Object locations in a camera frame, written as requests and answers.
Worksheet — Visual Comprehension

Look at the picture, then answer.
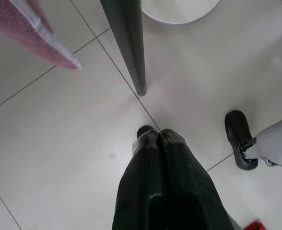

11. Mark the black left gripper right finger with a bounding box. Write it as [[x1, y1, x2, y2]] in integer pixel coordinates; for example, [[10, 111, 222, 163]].
[[160, 128, 236, 230]]

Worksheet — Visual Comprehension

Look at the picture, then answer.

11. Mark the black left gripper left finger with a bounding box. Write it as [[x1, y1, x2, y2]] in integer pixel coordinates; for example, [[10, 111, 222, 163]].
[[111, 130, 167, 230]]

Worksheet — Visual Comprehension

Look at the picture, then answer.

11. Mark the black robot left foot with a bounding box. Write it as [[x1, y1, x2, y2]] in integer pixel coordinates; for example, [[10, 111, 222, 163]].
[[136, 126, 153, 139]]

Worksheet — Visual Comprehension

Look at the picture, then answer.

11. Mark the black robot foot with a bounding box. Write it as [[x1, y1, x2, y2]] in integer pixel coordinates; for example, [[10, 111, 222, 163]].
[[224, 110, 258, 171], [136, 126, 153, 139]]

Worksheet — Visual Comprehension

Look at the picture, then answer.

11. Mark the black robot right foot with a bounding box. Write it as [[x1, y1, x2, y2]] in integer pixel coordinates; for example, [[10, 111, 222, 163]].
[[224, 110, 258, 171]]

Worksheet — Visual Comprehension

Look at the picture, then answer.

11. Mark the red plastic object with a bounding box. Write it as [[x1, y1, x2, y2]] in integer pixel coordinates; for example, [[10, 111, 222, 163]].
[[243, 219, 264, 230]]

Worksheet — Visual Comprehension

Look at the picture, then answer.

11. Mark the dark grey metal table leg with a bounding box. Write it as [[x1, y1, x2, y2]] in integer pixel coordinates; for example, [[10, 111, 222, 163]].
[[99, 0, 148, 97]]

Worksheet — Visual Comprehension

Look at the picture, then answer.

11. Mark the pink cloth with white hem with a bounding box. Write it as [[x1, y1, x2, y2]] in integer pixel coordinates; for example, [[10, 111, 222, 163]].
[[0, 0, 82, 70]]

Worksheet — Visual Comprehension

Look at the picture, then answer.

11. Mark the white round pedestal fan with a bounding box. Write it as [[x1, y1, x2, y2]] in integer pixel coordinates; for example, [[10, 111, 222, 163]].
[[141, 0, 221, 25]]

